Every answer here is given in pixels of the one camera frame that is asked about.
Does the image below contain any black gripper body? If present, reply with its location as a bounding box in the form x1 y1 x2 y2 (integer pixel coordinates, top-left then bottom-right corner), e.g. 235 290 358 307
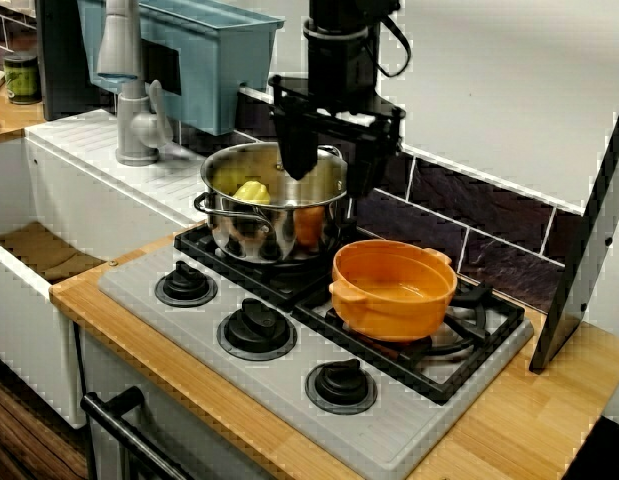
267 18 407 151

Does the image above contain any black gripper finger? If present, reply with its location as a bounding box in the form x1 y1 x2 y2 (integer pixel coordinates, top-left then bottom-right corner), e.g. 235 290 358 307
272 102 321 182
346 127 391 198

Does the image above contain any yellow toy pepper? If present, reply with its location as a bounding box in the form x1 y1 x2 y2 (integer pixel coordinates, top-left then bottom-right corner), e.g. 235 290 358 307
232 180 273 206

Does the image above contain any stainless steel pot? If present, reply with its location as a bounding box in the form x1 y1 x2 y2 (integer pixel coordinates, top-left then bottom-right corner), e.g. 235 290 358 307
193 141 358 265

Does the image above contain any blue plastic bin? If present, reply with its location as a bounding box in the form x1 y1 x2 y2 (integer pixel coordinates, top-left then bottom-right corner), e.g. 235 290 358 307
77 0 286 137

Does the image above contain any black burner grate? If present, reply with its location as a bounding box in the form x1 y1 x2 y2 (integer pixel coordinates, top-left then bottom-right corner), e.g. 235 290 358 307
173 219 363 311
292 277 526 405

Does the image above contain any orange plastic pot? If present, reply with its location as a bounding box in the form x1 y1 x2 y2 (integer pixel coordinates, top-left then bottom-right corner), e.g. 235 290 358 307
328 238 459 344

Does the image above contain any gray toy faucet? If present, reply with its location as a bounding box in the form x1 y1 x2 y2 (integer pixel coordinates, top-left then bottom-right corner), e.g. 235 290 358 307
96 0 175 168

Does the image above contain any black stove knob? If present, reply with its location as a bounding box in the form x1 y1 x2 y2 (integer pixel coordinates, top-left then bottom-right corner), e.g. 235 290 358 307
304 358 379 416
217 298 299 362
154 260 219 308

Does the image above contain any gray stove top panel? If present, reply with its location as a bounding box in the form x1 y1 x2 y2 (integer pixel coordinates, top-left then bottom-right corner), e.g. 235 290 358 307
97 222 535 472

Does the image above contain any white toy kitchen unit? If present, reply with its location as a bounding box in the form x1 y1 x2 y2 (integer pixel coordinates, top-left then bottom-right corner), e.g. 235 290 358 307
0 107 619 480

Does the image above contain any black side board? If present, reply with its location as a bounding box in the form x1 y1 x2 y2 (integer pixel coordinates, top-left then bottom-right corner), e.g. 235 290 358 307
528 87 619 376

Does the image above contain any black upright panel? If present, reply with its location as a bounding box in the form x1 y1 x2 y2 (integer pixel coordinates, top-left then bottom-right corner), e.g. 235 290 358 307
35 0 110 122

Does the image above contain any brown cardboard sheet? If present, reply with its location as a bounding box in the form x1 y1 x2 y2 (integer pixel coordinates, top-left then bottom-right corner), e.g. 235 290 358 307
0 221 108 285

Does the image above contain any green can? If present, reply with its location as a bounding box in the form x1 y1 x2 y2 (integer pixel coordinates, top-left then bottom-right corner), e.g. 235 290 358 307
2 53 43 106

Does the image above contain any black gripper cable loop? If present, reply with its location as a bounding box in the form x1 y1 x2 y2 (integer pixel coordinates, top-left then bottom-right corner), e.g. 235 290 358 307
376 13 413 79

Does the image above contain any black oven door handle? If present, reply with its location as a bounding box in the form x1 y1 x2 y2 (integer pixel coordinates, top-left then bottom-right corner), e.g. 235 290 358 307
80 385 190 480

